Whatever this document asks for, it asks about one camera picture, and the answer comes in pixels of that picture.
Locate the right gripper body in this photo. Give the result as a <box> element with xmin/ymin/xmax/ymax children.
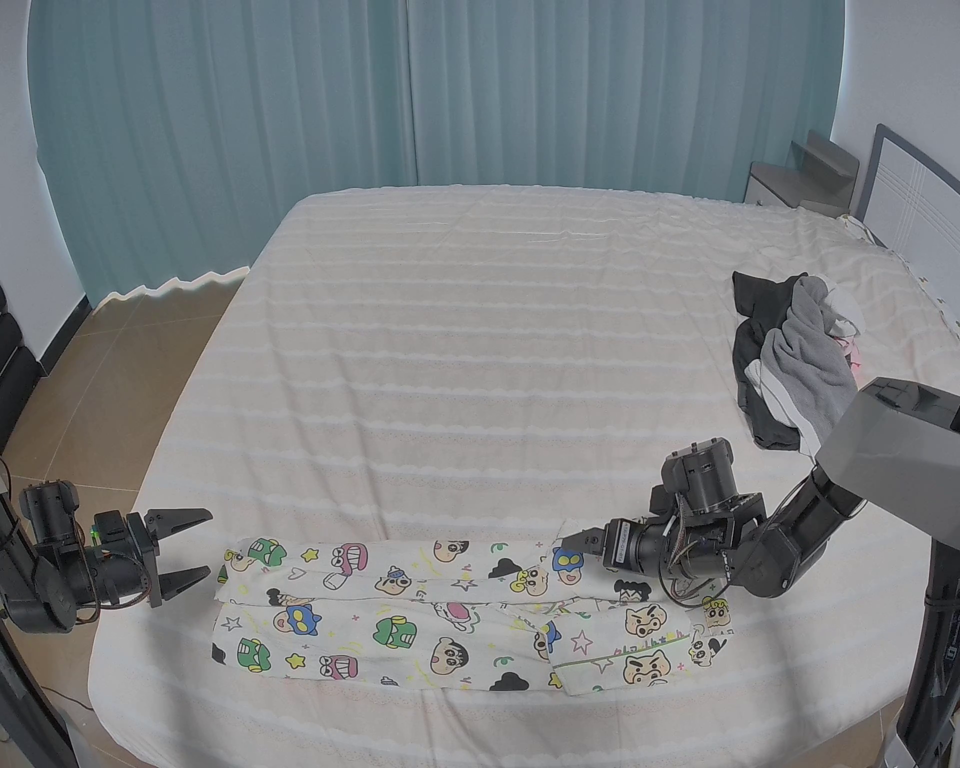
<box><xmin>602</xmin><ymin>516</ymin><xmax>672</xmax><ymax>579</ymax></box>

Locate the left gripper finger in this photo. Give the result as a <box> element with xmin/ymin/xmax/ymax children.
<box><xmin>158</xmin><ymin>565</ymin><xmax>213</xmax><ymax>602</ymax></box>
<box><xmin>146</xmin><ymin>507</ymin><xmax>214</xmax><ymax>543</ymax></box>

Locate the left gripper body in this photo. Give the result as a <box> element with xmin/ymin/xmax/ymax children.
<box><xmin>92</xmin><ymin>511</ymin><xmax>165</xmax><ymax>611</ymax></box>

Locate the white printed pyjama top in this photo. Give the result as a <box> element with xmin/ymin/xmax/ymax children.
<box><xmin>210</xmin><ymin>517</ymin><xmax>740</xmax><ymax>699</ymax></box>

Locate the pile of clothes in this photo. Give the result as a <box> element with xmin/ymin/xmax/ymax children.
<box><xmin>731</xmin><ymin>270</ymin><xmax>864</xmax><ymax>459</ymax></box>

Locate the bed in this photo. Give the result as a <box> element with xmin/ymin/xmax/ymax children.
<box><xmin>86</xmin><ymin>123</ymin><xmax>960</xmax><ymax>762</ymax></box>

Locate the dark chest of drawers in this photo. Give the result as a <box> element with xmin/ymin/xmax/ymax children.
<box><xmin>0</xmin><ymin>285</ymin><xmax>39</xmax><ymax>451</ymax></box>

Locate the blue-green curtain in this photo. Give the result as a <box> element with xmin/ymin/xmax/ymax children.
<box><xmin>26</xmin><ymin>0</ymin><xmax>417</xmax><ymax>305</ymax></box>
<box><xmin>405</xmin><ymin>0</ymin><xmax>845</xmax><ymax>205</ymax></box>

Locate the grey bedside table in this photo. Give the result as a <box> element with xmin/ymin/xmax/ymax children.
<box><xmin>744</xmin><ymin>129</ymin><xmax>860</xmax><ymax>219</ymax></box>

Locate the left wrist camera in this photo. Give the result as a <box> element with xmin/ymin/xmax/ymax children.
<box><xmin>90</xmin><ymin>510</ymin><xmax>130</xmax><ymax>549</ymax></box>

